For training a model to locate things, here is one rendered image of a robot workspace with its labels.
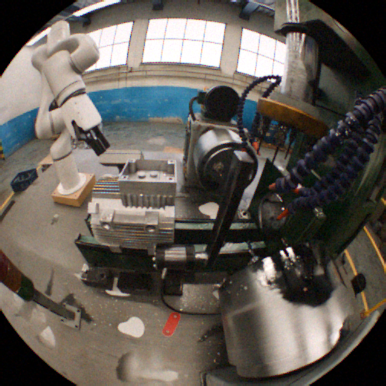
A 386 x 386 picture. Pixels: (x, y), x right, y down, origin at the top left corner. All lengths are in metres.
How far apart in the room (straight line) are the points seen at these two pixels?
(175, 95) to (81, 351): 5.94
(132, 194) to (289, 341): 0.37
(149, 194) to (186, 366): 0.48
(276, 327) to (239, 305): 0.07
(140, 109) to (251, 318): 6.11
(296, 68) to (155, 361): 0.77
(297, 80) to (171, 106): 5.62
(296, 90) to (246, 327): 0.42
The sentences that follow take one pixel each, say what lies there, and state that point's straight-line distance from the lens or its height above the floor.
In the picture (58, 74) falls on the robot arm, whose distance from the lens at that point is 0.45.
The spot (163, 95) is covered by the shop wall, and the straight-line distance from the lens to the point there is 5.89.
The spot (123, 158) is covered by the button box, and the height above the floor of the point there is 1.06.
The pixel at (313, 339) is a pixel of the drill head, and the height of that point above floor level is 1.15.
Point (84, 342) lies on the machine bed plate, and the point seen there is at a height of 0.80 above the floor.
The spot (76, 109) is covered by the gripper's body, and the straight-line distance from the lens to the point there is 0.41.
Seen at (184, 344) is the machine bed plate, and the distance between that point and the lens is 0.52.
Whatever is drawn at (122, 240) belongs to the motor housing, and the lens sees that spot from 0.40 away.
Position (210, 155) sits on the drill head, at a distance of 0.59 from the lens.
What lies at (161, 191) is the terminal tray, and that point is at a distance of 0.33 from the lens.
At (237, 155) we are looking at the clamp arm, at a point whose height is 1.25.
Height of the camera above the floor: 1.32
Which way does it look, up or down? 36 degrees down
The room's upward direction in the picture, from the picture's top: 9 degrees clockwise
